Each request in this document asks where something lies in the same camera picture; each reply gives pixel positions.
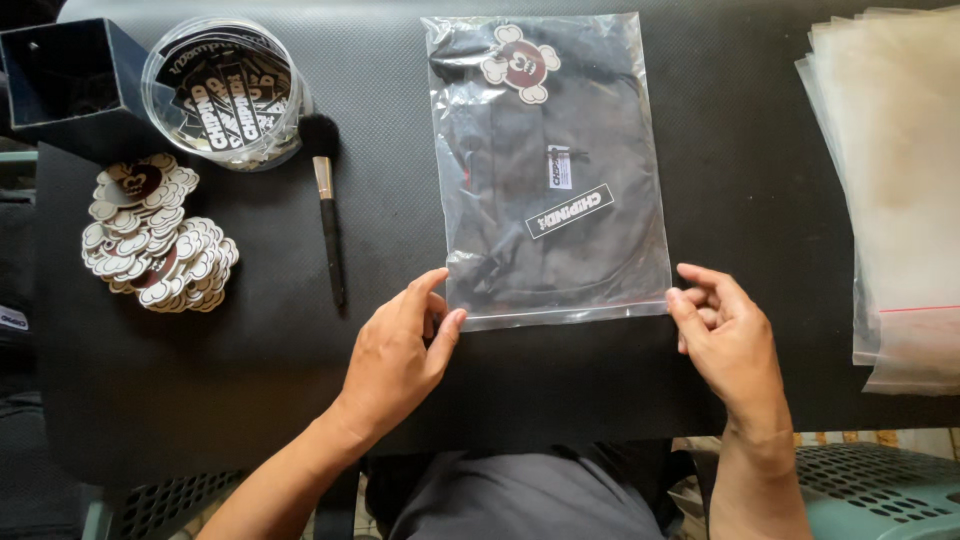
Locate person's right hand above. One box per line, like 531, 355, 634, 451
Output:
665, 262, 791, 434

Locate clear plastic zip bag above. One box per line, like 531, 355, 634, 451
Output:
420, 11, 674, 333

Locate person's left hand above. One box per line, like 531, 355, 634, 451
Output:
341, 267, 468, 445

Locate folded black garment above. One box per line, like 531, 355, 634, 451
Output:
431, 33, 669, 316

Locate clear round plastic container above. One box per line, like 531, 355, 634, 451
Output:
141, 16, 306, 173

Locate pile of cartoon stickers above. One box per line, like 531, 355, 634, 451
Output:
81, 153, 241, 315

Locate stack of clear plastic bags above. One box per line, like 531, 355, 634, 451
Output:
795, 6, 960, 397

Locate black makeup brush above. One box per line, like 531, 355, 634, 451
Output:
298, 112, 348, 309

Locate heap of black rectangular stickers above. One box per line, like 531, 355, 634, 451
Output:
153, 33, 294, 155

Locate white hang tag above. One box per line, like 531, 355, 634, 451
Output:
547, 144, 574, 191

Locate black rectangular sticker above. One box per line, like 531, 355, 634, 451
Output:
525, 183, 616, 241

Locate person's grey shorts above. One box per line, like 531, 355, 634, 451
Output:
366, 442, 670, 540

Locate black square box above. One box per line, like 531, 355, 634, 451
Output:
0, 18, 166, 165

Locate cream maroon cartoon sticker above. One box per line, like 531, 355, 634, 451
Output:
480, 24, 562, 105

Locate teal perforated plastic basket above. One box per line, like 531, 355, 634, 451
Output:
793, 441, 960, 540

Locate black perforated plastic basket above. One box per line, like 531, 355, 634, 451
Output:
81, 468, 250, 540

